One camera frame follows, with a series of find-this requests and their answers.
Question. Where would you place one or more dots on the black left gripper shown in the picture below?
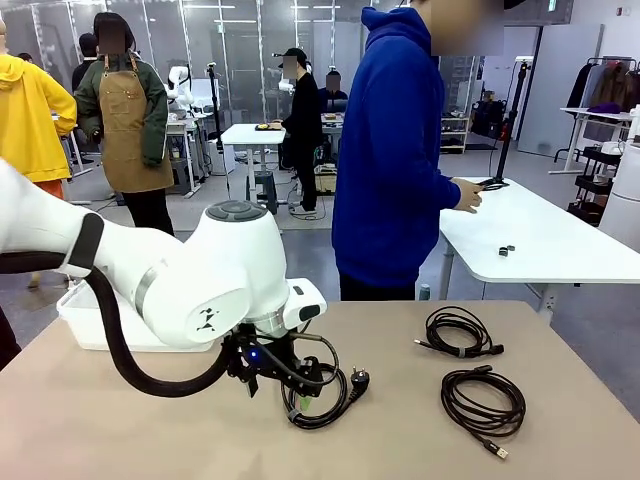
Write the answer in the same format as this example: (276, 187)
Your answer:
(260, 350)

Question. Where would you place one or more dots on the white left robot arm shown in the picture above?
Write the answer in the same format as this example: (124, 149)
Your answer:
(225, 270)

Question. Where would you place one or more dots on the person's right forearm blue sleeve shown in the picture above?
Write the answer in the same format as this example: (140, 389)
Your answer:
(445, 187)

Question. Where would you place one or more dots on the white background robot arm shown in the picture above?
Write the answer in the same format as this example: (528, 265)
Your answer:
(177, 80)

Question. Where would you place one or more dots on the person's right hand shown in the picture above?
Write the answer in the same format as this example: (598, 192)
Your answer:
(470, 196)

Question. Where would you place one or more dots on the small grey cylinder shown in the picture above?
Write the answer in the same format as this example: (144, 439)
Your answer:
(425, 292)

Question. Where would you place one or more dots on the black stool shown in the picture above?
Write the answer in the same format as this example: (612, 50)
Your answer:
(266, 190)

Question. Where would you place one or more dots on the clear plastic storage box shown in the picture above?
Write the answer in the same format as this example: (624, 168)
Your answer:
(95, 325)

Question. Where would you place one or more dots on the person in blue hoodie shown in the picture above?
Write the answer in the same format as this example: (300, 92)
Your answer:
(385, 175)

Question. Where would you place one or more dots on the white standing desk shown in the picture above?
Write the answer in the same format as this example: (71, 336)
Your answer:
(245, 134)

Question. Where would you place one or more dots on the person in black cap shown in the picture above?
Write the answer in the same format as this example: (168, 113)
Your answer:
(305, 125)

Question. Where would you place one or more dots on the large white table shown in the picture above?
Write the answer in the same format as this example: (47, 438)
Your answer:
(550, 240)

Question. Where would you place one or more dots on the seated person dark clothes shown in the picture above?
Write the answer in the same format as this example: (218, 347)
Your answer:
(332, 97)

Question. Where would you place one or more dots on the metal storage shelf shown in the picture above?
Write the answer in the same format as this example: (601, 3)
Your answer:
(455, 135)

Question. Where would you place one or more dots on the person in brown apron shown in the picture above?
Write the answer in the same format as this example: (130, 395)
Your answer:
(125, 130)

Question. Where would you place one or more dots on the black bags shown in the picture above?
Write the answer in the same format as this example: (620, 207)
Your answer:
(487, 117)

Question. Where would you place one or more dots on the tall black tripod stand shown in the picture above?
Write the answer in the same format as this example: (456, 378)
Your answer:
(510, 130)

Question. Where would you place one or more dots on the black utility cart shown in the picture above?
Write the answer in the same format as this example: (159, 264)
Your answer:
(592, 156)

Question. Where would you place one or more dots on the dark-haired person in black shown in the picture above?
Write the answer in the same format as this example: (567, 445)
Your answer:
(82, 70)

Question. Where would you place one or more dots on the person in yellow hoodie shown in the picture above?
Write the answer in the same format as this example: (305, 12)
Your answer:
(25, 115)

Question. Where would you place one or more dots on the white desk with purple cloth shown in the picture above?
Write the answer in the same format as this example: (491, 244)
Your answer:
(600, 114)

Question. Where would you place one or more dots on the clothes rack with garments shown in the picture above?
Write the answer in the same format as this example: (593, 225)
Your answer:
(612, 85)

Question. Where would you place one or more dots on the black camera tripod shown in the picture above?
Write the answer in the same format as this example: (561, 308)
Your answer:
(216, 110)

